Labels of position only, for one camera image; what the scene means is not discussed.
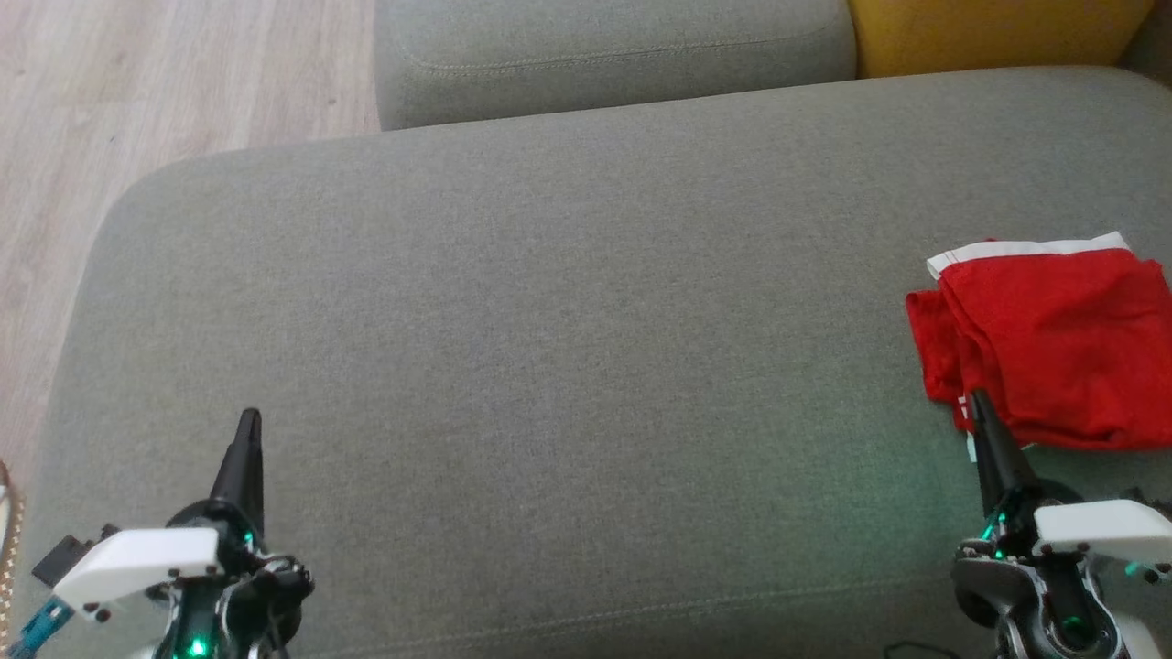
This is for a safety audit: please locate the red shorts white waistband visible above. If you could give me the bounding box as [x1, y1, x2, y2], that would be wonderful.
[927, 232, 1172, 451]

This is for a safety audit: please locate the red Bulls basketball jersey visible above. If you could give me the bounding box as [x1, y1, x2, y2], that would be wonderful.
[905, 288, 979, 463]

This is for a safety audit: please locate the left arm cable teal plug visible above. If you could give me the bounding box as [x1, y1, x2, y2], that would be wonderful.
[5, 598, 74, 657]

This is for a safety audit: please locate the grey sofa seat cushion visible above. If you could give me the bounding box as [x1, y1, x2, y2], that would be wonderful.
[11, 64, 1172, 659]

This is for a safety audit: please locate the cream woven laundry basket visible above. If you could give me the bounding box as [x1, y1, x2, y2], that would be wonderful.
[0, 460, 24, 632]

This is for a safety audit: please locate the yellow cushion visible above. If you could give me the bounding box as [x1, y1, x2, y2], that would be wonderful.
[847, 0, 1156, 79]

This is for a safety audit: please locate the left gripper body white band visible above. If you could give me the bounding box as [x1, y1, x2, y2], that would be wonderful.
[53, 502, 280, 619]

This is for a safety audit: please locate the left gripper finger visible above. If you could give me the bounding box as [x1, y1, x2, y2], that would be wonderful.
[209, 408, 266, 534]

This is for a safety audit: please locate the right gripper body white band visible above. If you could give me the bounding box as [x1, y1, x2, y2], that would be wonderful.
[984, 481, 1172, 573]

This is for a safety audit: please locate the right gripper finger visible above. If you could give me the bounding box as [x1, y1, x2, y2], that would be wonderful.
[969, 389, 1042, 518]

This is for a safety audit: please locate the grey sofa back cushion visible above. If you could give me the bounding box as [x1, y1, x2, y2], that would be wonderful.
[374, 0, 858, 131]

